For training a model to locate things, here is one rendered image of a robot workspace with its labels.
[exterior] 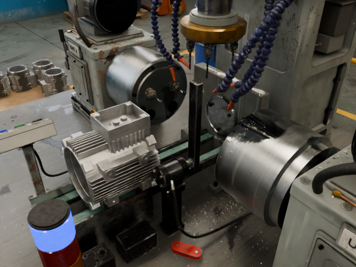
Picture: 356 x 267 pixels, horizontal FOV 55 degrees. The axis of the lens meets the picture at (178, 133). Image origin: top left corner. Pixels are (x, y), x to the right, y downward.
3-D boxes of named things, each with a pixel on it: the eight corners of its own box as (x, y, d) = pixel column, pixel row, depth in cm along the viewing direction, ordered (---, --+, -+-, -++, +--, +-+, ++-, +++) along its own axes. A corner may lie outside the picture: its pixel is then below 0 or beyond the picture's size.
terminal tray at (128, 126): (131, 122, 98) (129, 100, 94) (152, 139, 91) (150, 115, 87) (92, 136, 92) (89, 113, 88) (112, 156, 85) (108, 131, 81)
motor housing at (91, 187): (128, 158, 109) (123, 105, 99) (162, 190, 97) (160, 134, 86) (68, 183, 99) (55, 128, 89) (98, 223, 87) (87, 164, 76)
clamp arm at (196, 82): (194, 162, 96) (197, 77, 82) (201, 167, 94) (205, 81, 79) (184, 167, 94) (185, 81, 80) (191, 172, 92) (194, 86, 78)
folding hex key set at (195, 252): (203, 253, 93) (204, 248, 92) (199, 263, 91) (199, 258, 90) (174, 243, 96) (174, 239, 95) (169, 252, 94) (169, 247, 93)
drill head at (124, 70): (143, 85, 156) (140, 29, 142) (194, 117, 131) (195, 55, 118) (92, 100, 143) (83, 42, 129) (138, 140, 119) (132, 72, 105)
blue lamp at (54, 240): (67, 215, 56) (61, 195, 54) (81, 239, 52) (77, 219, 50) (29, 233, 53) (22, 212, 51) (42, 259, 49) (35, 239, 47)
